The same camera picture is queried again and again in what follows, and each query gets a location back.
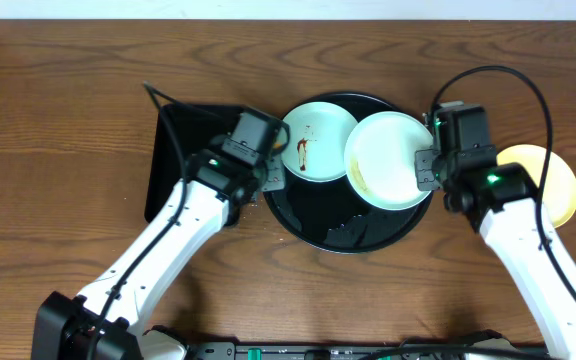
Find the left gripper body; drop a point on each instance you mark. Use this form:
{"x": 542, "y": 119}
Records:
{"x": 273, "y": 176}

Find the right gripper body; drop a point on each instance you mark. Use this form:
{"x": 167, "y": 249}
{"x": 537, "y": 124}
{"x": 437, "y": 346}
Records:
{"x": 433, "y": 172}

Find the yellow plate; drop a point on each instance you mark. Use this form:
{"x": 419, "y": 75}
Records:
{"x": 560, "y": 187}

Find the light blue plate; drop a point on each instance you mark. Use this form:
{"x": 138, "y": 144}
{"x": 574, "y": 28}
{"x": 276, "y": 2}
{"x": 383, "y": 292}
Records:
{"x": 318, "y": 135}
{"x": 380, "y": 160}

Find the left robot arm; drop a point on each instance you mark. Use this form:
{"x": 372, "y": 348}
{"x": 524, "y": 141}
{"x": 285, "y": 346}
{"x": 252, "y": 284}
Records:
{"x": 107, "y": 319}

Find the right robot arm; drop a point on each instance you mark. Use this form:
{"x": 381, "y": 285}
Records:
{"x": 523, "y": 238}

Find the black rectangular tray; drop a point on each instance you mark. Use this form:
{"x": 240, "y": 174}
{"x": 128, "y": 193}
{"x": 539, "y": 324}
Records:
{"x": 194, "y": 129}

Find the round black serving tray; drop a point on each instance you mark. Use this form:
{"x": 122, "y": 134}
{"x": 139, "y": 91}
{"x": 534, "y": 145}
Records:
{"x": 330, "y": 215}

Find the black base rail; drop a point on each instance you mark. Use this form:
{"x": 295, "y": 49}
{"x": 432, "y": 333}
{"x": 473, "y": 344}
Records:
{"x": 232, "y": 349}

